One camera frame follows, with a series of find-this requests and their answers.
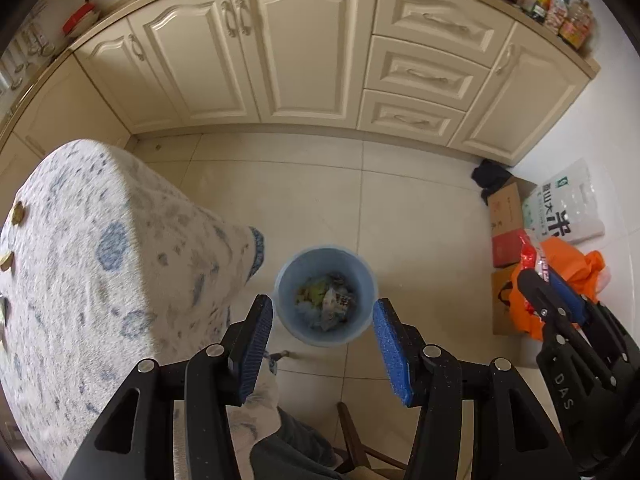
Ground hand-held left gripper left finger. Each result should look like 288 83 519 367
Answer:
60 294 275 480

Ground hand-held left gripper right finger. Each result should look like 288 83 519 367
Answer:
372 297 578 480

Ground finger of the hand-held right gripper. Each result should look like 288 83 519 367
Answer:
516 267 577 347
541 264 589 322

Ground clear plastic bag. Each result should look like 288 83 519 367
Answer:
317 287 351 331

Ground blue plastic bin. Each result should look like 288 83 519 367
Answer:
276 245 378 347

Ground orange plastic bag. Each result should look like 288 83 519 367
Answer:
509 237 613 343

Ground red snack bag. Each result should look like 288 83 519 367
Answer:
517 235 546 273

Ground brown printed cardboard box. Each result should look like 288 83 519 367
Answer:
490 265 523 337

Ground red box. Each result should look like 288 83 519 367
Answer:
491 229 531 268

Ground white rice bag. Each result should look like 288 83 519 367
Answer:
521 157 606 246

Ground plain cardboard box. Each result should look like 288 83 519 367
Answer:
486 175 538 241

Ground brown wooden chair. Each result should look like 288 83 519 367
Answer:
335 401 408 480

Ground person's grey trousers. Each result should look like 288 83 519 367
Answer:
249 407 346 480

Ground black cloth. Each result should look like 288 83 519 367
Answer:
471 159 516 206

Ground blue floral tablecloth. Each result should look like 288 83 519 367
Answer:
0 139 266 480

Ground cream cabinet drawer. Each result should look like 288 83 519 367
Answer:
372 0 516 68
357 89 468 146
364 35 493 111

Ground amber bottle red label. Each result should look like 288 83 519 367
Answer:
559 7 596 51

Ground cream base cabinets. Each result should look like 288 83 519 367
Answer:
0 0 601 168

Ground steel skimmer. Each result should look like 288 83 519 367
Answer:
27 20 56 58

